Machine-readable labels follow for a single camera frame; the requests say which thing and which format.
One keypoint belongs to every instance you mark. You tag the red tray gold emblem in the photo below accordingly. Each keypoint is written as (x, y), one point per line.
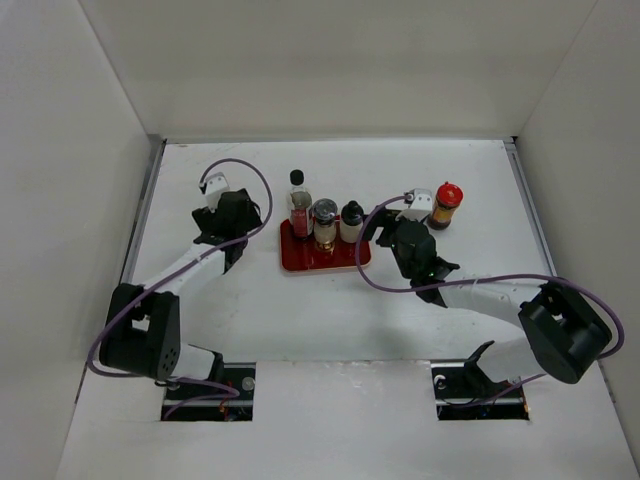
(305, 256)

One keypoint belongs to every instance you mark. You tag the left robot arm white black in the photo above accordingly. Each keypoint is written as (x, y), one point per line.
(143, 331)

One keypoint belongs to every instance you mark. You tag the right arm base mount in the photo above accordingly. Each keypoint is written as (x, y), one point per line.
(463, 392)

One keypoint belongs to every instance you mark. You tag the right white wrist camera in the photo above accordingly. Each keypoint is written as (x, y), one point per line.
(419, 205)

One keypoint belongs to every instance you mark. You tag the soy sauce bottle black cap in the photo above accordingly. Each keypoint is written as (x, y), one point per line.
(300, 206)

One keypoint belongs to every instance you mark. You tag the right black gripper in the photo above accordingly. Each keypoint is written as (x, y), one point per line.
(381, 217)

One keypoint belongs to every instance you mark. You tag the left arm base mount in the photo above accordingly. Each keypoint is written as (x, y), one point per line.
(191, 402)

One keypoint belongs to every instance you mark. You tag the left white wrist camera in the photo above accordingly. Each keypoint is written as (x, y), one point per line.
(212, 187)

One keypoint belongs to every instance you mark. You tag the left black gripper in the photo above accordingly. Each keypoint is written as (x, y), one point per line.
(206, 218)

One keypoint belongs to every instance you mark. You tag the salt grinder jar grey lid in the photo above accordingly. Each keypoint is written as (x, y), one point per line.
(325, 212)

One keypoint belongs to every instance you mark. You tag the sauce bottle red cap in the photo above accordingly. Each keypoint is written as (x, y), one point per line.
(447, 200)

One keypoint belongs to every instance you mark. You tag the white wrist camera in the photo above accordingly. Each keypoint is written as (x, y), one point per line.
(419, 205)
(212, 187)

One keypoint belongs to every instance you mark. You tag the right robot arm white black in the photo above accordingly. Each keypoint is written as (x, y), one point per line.
(562, 335)

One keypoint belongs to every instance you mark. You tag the salt jar black knob lid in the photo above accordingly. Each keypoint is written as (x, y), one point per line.
(351, 220)

